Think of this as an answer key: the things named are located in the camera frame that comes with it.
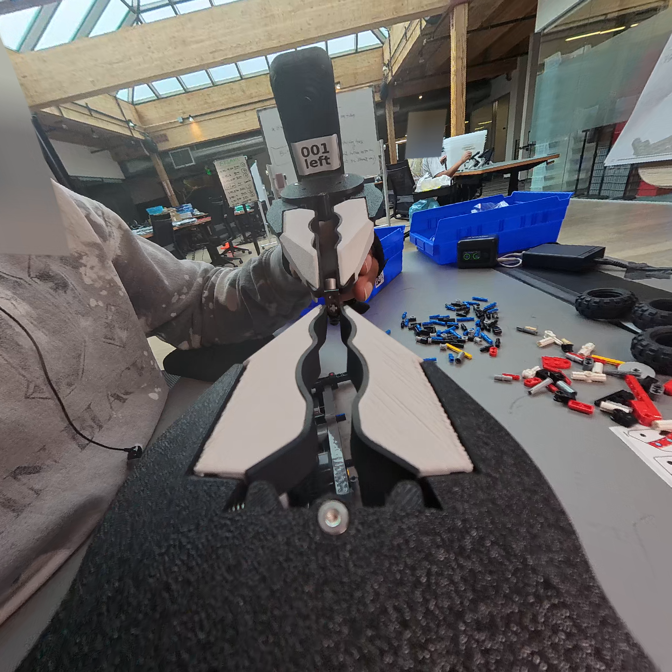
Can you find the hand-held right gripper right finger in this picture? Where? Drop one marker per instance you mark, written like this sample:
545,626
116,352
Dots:
414,420

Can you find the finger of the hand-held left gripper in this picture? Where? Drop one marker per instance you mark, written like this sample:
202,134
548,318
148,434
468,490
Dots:
302,246
357,236

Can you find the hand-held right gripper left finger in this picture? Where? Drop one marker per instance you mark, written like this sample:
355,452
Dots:
252,420

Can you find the dark grey axle connector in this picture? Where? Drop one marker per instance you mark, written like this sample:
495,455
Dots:
332,300

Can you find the small black connector piece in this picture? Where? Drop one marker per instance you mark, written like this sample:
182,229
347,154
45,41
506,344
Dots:
333,315

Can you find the grey black toy chassis model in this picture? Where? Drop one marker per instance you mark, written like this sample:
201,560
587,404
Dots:
336,451

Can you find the pile of blue black pins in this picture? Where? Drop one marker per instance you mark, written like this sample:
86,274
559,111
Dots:
435,321

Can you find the person's left forearm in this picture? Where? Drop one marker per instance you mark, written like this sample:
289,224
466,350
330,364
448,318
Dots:
210,294

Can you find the dark background desk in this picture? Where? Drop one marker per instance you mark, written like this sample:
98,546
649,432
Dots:
504,165
183,221

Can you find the person's left hand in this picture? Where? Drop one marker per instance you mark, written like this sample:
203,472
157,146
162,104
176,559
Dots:
370,273

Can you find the blue bin with square label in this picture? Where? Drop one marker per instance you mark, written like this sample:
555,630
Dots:
391,246

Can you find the large whiteboard on stand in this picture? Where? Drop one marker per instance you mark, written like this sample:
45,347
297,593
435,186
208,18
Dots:
362,131

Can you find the black office chair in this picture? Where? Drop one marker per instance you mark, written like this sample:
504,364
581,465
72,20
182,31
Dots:
162,236
401,183
225,231

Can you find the teal plastic bag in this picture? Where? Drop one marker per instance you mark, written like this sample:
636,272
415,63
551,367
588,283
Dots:
420,206

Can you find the white plastic bag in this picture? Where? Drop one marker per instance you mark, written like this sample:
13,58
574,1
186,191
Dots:
433,183

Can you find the small schedule whiteboard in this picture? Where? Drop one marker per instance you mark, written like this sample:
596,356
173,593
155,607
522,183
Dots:
233,181

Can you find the plain blue bin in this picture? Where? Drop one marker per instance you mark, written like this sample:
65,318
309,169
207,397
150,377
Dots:
472,231

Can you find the black power bank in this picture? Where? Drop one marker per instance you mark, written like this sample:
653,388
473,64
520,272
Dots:
477,244

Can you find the white plastic storage boxes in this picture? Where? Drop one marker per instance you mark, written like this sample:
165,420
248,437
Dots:
462,141

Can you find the pile of red white pieces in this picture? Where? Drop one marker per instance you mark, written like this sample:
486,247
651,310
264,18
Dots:
555,362

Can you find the black power adapter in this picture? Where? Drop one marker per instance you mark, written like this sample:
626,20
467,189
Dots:
561,257

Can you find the white sticker sheet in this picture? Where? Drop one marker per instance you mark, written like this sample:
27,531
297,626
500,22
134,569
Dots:
638,456

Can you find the shelf of small storage bins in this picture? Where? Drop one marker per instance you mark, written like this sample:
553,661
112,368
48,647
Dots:
603,173

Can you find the building instruction booklet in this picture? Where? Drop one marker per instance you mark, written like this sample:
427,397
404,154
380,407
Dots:
651,115

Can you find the wooden ceiling post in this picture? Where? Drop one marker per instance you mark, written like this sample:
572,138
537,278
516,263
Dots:
458,78

